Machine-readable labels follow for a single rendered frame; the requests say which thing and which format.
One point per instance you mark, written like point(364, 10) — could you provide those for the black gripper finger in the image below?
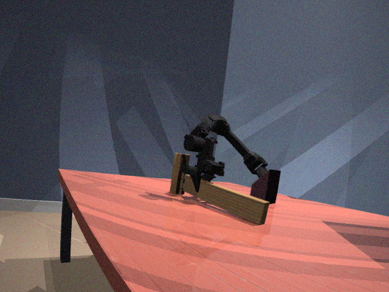
point(196, 181)
point(208, 178)

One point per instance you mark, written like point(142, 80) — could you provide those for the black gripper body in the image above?
point(197, 170)

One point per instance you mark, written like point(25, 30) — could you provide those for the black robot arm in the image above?
point(196, 141)

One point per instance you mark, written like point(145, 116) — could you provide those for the brown wooden post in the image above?
point(177, 178)

